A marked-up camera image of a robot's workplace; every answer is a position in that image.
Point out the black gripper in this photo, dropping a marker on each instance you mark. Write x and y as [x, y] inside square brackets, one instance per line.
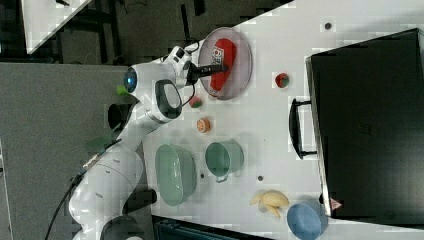
[194, 73]

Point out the red plush ketchup bottle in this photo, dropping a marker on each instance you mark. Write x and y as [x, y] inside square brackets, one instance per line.
[223, 54]

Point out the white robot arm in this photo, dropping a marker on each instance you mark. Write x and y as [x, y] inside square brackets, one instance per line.
[106, 182]

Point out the grey round plate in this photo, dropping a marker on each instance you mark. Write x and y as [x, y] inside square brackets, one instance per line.
[240, 75]

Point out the light red toy strawberry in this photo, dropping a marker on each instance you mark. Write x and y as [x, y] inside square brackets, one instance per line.
[195, 102]

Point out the toy orange slice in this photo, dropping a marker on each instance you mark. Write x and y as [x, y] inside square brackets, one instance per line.
[203, 125]

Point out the dark red toy strawberry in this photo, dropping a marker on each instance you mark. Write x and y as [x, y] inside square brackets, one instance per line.
[282, 80]

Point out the green toy at corner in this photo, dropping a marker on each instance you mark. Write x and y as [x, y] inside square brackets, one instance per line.
[121, 90]

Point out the green metal cup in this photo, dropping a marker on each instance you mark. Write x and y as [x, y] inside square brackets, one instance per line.
[224, 158]

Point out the green oval colander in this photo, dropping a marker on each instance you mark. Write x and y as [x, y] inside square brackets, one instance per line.
[175, 173]

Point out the green slotted spatula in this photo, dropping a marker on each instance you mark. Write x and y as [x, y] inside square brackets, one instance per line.
[104, 140]

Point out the toy yellow chicken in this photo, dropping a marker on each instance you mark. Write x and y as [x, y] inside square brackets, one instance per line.
[272, 200]

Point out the silver toaster oven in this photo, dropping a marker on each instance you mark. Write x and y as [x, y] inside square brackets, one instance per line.
[367, 103]

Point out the white side table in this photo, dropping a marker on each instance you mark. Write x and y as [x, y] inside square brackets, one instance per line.
[43, 18]

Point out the blue bowl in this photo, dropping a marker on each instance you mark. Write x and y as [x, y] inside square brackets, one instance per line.
[307, 220]

